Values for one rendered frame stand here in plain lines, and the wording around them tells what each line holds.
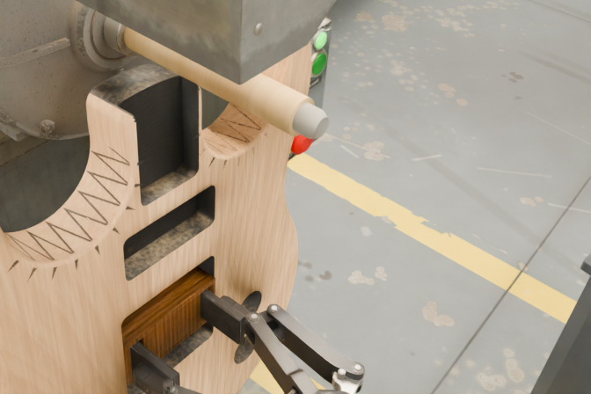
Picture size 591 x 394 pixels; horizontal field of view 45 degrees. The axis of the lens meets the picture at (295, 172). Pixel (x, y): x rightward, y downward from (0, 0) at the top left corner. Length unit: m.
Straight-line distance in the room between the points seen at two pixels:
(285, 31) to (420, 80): 2.65
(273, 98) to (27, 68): 0.21
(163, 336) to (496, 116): 2.38
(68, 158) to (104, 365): 0.43
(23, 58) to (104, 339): 0.24
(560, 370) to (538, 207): 1.07
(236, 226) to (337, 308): 1.44
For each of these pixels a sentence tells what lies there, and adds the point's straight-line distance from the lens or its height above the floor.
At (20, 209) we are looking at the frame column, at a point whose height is 0.95.
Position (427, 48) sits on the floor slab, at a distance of 3.22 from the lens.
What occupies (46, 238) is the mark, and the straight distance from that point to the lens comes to 0.49.
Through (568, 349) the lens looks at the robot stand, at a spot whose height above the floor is 0.48.
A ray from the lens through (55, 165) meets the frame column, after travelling 0.93.
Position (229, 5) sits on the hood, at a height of 1.42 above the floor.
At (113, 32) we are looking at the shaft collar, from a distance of 0.64.
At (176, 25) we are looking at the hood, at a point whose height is 1.40.
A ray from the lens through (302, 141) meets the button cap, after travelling 0.95.
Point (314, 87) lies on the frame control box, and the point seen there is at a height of 1.03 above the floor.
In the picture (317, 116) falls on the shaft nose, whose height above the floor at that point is 1.26.
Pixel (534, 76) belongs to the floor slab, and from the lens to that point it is 3.19.
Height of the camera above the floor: 1.57
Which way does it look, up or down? 40 degrees down
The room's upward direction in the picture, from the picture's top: 5 degrees clockwise
